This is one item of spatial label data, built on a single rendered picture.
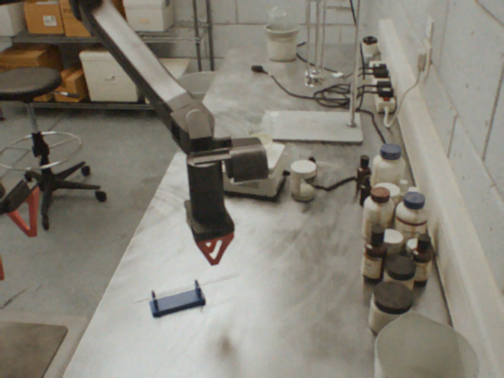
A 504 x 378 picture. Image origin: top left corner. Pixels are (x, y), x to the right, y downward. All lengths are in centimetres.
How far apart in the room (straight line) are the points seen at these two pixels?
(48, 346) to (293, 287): 77
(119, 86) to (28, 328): 219
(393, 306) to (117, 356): 46
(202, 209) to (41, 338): 83
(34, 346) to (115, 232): 107
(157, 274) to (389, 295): 45
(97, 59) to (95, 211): 116
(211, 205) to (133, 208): 183
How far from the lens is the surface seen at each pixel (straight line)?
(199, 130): 84
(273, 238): 114
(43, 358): 152
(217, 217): 87
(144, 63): 96
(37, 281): 237
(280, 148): 130
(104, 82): 356
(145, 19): 343
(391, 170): 122
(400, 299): 92
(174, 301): 100
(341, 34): 362
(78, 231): 259
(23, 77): 263
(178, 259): 110
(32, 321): 164
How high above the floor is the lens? 144
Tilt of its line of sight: 32 degrees down
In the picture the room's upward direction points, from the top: 2 degrees counter-clockwise
